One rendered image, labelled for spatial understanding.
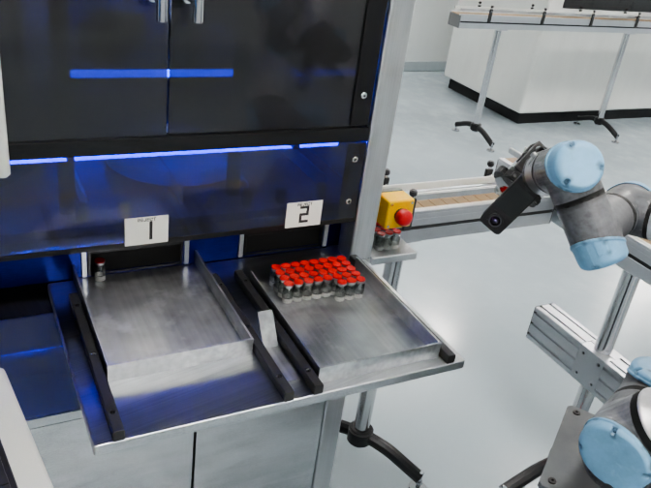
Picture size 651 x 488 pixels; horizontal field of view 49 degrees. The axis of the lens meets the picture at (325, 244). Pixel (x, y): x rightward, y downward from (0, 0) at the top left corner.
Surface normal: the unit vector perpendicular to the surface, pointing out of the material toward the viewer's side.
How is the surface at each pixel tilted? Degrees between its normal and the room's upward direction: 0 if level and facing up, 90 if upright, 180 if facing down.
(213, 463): 90
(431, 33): 90
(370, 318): 0
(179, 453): 90
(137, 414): 0
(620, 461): 97
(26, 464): 0
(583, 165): 63
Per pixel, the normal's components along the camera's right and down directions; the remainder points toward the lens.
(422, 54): 0.44, 0.47
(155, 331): 0.12, -0.88
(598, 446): -0.72, 0.35
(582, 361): -0.89, 0.11
